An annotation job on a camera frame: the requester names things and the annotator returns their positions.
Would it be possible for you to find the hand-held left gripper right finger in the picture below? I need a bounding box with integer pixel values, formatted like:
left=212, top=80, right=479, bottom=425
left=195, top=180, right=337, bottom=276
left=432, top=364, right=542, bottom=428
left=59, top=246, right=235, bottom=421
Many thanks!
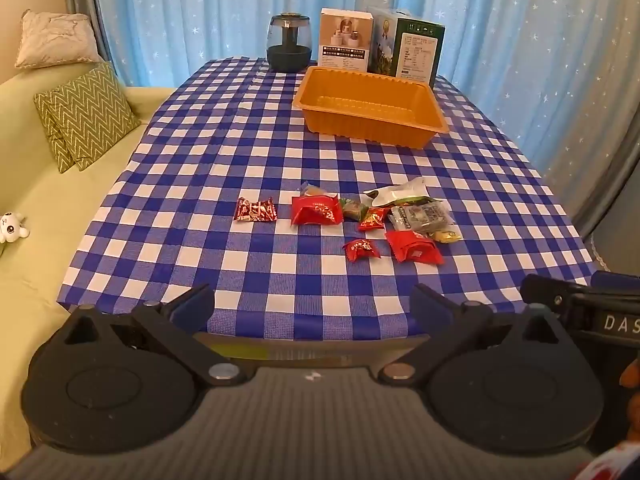
left=377, top=282, right=566, bottom=386

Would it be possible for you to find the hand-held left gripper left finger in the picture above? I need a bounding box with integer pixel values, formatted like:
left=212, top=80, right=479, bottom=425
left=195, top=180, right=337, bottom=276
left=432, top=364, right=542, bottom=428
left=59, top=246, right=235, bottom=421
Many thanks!
left=62, top=284, right=246, bottom=386

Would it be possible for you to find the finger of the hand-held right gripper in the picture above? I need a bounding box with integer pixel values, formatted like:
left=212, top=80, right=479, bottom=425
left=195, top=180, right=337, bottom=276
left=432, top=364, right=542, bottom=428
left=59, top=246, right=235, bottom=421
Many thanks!
left=520, top=274, right=586, bottom=318

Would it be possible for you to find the red snack packet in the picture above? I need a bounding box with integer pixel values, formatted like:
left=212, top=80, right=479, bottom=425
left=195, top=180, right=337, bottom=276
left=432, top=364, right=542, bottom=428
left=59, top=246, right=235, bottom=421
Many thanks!
left=291, top=195, right=345, bottom=226
left=384, top=230, right=445, bottom=265

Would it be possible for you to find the grey sesame cake packet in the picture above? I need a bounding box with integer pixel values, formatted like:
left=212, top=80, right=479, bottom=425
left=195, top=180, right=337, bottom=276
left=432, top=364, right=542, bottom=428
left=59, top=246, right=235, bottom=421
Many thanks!
left=387, top=199, right=456, bottom=235

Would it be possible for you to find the dark red candy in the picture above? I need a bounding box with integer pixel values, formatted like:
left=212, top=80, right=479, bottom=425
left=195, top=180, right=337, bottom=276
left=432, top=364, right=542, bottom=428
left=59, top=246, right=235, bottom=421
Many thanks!
left=234, top=196, right=279, bottom=223

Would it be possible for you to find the white green snack packet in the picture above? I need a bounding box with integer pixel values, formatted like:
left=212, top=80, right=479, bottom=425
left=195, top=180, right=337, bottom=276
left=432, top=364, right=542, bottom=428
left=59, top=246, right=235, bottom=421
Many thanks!
left=362, top=177, right=430, bottom=208

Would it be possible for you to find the green candy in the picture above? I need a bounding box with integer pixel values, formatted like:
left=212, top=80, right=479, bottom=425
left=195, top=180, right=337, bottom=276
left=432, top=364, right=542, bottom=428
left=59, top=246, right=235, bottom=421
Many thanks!
left=339, top=198, right=370, bottom=222

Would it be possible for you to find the orange plastic tray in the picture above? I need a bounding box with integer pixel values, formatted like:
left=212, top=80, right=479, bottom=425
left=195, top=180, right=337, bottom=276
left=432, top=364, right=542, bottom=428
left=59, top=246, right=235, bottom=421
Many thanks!
left=292, top=65, right=450, bottom=150

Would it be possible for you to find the person's right hand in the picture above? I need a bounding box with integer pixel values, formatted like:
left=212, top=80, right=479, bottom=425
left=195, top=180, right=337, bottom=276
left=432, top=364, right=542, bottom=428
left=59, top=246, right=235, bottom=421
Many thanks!
left=620, top=360, right=640, bottom=401

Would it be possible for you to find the red white patterned clothing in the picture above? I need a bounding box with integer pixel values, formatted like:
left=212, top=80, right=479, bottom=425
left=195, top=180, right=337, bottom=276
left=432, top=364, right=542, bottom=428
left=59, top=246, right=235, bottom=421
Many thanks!
left=575, top=442, right=640, bottom=480

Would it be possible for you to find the blue white checked tablecloth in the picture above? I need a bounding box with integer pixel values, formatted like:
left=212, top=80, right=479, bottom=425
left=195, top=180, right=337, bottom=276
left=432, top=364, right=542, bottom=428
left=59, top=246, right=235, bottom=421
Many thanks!
left=57, top=56, right=598, bottom=341

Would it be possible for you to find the light green sofa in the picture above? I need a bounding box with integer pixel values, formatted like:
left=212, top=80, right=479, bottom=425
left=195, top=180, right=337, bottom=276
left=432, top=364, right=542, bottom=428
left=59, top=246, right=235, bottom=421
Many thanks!
left=0, top=62, right=173, bottom=461

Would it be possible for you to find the green zigzag cushion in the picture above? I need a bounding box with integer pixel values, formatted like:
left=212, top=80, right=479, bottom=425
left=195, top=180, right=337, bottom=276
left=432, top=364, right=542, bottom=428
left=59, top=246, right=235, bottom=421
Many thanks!
left=47, top=122, right=83, bottom=175
left=34, top=61, right=142, bottom=171

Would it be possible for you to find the white plush toy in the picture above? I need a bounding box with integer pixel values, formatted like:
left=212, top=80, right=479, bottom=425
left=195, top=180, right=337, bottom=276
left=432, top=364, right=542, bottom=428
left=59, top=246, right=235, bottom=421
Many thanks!
left=0, top=211, right=30, bottom=245

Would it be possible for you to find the green milk carton box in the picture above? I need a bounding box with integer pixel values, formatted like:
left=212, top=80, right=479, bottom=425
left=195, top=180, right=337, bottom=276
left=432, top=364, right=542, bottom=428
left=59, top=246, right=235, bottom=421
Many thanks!
left=367, top=7, right=446, bottom=88

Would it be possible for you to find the white humidifier carton box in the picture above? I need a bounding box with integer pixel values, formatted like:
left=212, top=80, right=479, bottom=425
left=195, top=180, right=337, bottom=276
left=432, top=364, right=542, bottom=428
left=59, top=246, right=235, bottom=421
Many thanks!
left=318, top=8, right=373, bottom=75

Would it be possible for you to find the dark green humidifier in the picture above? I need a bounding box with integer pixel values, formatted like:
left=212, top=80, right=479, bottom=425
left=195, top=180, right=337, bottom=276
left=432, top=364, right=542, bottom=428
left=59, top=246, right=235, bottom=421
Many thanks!
left=266, top=12, right=312, bottom=72

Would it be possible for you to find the blue star curtain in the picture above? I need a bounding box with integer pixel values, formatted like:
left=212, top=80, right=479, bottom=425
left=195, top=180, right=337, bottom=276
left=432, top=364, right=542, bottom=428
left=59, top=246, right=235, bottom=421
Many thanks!
left=87, top=0, right=640, bottom=226

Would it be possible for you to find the beige cushion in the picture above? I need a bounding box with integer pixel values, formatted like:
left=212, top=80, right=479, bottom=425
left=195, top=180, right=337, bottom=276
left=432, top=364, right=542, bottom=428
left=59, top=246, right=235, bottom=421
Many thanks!
left=14, top=9, right=103, bottom=70

